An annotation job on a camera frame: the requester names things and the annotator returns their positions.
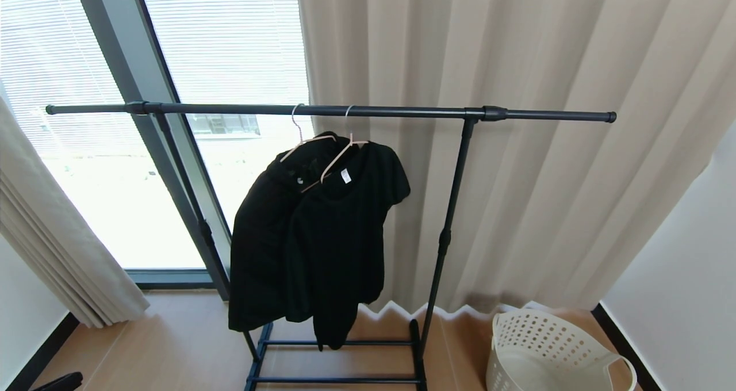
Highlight pink clothes hanger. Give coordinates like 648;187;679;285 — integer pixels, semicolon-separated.
280;103;337;193
320;105;369;183

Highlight black shirt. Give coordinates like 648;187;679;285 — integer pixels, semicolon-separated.
286;141;411;351

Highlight black shorts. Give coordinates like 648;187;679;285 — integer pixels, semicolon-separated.
228;131;340;332

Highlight black clothes rack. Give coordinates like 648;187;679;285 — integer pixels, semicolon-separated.
45;102;618;391

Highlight white laundry basket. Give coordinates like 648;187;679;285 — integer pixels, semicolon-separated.
486;308;638;391

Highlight window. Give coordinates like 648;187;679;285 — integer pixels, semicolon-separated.
0;0;315;290

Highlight beige curtain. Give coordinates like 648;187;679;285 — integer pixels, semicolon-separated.
0;98;150;328
297;0;736;317

